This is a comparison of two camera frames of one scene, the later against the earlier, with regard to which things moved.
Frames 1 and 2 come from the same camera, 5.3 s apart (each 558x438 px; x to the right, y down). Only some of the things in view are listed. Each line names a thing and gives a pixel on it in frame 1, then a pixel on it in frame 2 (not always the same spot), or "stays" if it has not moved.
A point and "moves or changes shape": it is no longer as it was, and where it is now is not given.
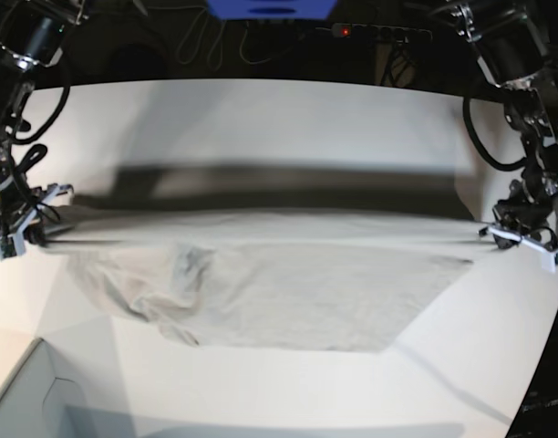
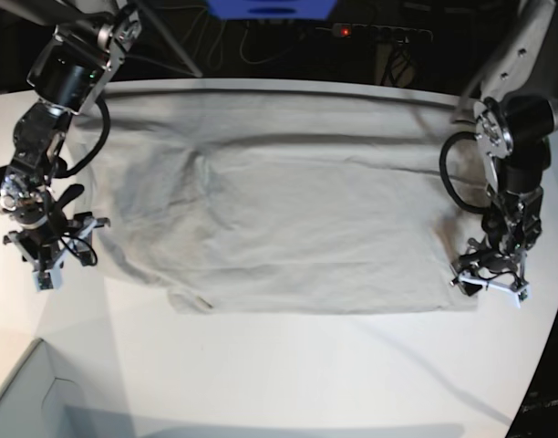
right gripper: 507,237 → 491,266
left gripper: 12,220 → 46,246
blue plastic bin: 273,9 stays
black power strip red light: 377,31 stays
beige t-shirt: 266,279 moves or changes shape
